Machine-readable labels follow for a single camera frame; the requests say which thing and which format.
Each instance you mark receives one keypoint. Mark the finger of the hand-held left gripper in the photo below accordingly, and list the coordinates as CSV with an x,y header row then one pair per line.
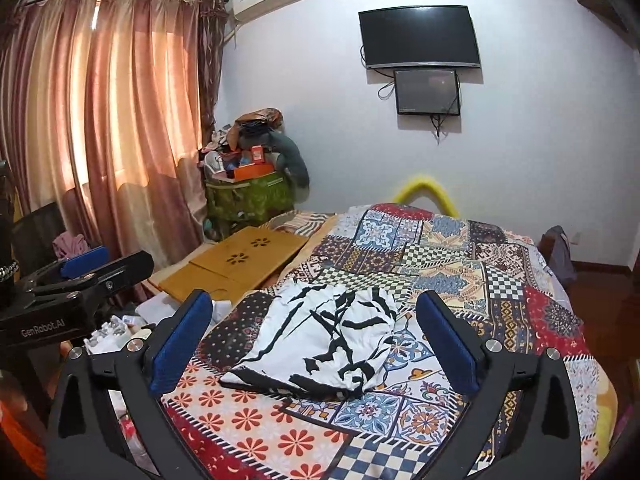
x,y
125,267
85,261

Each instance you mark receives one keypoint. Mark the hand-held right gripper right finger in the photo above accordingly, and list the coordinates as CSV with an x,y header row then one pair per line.
x,y
450,345

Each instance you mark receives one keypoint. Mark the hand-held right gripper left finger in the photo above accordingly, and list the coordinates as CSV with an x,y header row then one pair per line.
x,y
180,345

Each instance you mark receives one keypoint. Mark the black and white patterned garment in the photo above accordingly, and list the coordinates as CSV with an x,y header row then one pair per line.
x,y
300,335

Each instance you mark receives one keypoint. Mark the pink cloth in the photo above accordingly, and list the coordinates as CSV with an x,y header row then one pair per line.
x,y
70,245

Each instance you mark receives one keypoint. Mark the black chair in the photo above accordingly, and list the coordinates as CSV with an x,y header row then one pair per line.
x,y
35,230

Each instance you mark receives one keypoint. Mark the white clutter pile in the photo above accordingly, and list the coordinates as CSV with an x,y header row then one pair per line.
x,y
115,330

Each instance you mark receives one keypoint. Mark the wooden folding lap desk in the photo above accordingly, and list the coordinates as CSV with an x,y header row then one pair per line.
x,y
240,260

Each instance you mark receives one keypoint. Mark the person's orange garment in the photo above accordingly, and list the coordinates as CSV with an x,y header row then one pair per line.
x,y
20,440

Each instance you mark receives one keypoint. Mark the patchwork printed bedspread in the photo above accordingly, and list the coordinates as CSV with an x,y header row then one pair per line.
x,y
350,430

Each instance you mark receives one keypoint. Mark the grey blue fabric bag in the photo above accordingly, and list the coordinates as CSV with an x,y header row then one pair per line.
x,y
557,255

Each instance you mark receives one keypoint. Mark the green patterned storage bag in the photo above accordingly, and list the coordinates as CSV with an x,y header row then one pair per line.
x,y
250,200

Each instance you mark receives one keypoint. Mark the pink curtain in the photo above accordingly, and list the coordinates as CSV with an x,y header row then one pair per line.
x,y
125,110

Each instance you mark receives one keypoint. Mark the orange box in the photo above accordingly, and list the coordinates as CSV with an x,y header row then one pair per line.
x,y
252,172

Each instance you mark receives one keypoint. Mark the small red box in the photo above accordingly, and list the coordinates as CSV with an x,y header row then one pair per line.
x,y
257,153

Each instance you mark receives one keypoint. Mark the striped cushion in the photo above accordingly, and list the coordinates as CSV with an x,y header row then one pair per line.
x,y
305,222

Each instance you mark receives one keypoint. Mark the brown patterned bag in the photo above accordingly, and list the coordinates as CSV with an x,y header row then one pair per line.
x,y
260,119

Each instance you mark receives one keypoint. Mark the yellow padded bed rail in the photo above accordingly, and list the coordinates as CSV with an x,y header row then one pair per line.
x,y
422,180

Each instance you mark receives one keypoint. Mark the small black wall monitor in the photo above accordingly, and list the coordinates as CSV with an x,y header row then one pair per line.
x,y
426,92

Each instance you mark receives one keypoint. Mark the black wall television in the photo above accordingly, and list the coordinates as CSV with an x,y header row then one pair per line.
x,y
420,35

